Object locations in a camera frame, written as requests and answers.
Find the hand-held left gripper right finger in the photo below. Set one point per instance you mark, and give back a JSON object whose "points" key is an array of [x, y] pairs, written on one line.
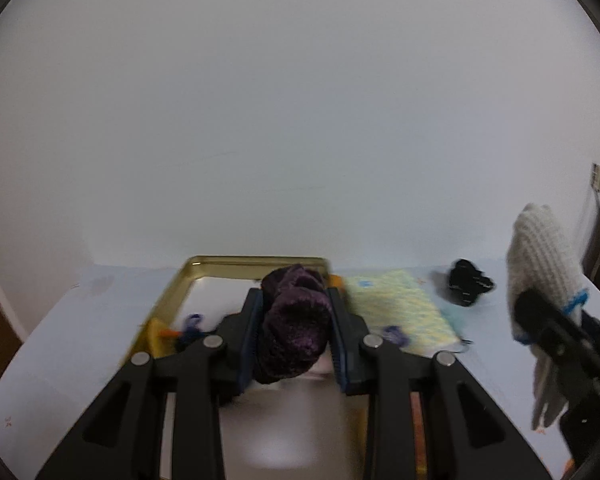
{"points": [[337, 345]]}

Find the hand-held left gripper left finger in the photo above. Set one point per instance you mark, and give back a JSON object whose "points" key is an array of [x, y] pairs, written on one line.
{"points": [[247, 345]]}

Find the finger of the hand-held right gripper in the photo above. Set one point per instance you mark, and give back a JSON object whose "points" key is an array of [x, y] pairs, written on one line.
{"points": [[555, 332]]}

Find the white knit glove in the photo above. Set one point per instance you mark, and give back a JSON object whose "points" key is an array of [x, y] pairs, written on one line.
{"points": [[540, 260]]}

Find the gold metal tin tray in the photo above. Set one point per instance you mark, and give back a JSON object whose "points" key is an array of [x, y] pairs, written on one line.
{"points": [[290, 435]]}

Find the floral tissue pack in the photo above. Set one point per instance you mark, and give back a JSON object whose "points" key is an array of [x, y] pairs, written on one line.
{"points": [[400, 300]]}

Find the yellow cloth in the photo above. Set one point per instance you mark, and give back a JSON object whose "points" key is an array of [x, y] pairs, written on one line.
{"points": [[155, 336]]}

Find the light blue cloth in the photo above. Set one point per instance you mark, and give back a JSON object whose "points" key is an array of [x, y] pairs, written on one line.
{"points": [[455, 316]]}

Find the black scrunchie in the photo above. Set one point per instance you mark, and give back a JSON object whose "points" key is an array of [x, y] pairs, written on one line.
{"points": [[465, 282]]}

